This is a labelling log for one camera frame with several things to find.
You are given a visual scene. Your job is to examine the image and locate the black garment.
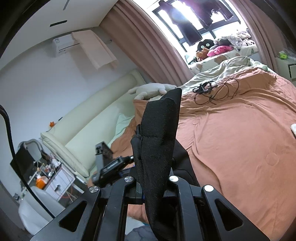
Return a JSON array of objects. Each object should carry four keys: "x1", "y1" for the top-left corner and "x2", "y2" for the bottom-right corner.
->
[{"x1": 131, "y1": 88, "x2": 202, "y2": 240}]

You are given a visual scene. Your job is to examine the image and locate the black hanging clothes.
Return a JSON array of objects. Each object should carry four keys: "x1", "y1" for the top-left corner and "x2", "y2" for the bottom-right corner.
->
[{"x1": 152, "y1": 1, "x2": 239, "y2": 48}]

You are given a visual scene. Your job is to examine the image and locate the cream padded headboard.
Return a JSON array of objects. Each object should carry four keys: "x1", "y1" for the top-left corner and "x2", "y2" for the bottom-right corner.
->
[{"x1": 41, "y1": 69, "x2": 145, "y2": 181}]

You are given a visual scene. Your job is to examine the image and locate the light green bed sheet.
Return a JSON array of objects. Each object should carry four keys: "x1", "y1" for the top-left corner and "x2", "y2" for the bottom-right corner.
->
[{"x1": 108, "y1": 113, "x2": 134, "y2": 148}]

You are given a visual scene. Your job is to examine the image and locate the white bedside cart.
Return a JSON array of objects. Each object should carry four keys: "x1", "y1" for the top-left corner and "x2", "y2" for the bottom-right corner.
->
[{"x1": 10, "y1": 139, "x2": 84, "y2": 204}]

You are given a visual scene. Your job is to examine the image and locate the white plush toy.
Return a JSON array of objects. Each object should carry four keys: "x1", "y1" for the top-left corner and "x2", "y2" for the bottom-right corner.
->
[{"x1": 128, "y1": 83, "x2": 177, "y2": 100}]

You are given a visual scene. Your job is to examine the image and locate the orange-brown bed blanket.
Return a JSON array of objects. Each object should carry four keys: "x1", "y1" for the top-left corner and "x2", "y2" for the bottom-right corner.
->
[{"x1": 111, "y1": 67, "x2": 296, "y2": 241}]

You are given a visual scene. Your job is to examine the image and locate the pink hanging towel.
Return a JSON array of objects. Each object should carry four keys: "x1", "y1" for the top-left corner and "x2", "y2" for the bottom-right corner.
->
[{"x1": 71, "y1": 30, "x2": 118, "y2": 70}]

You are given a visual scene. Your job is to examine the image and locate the pink curtain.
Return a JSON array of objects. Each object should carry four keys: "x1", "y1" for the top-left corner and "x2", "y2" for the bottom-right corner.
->
[{"x1": 99, "y1": 0, "x2": 296, "y2": 88}]

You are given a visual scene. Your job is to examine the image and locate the white air conditioner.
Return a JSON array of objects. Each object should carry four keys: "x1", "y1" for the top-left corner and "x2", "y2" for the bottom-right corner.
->
[{"x1": 52, "y1": 34, "x2": 80, "y2": 57}]

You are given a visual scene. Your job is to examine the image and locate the black round plush toy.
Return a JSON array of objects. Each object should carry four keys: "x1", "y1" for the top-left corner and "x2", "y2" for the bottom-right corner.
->
[{"x1": 197, "y1": 39, "x2": 214, "y2": 51}]

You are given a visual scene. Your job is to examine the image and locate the pink plush toy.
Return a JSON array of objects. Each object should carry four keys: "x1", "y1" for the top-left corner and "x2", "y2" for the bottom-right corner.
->
[{"x1": 207, "y1": 46, "x2": 233, "y2": 57}]

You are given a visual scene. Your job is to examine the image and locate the white nightstand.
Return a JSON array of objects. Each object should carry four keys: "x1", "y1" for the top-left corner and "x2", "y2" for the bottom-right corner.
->
[{"x1": 276, "y1": 49, "x2": 296, "y2": 86}]

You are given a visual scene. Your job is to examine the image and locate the black tangled cable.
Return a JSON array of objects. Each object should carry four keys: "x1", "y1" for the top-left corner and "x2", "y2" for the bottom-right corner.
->
[{"x1": 191, "y1": 78, "x2": 240, "y2": 106}]

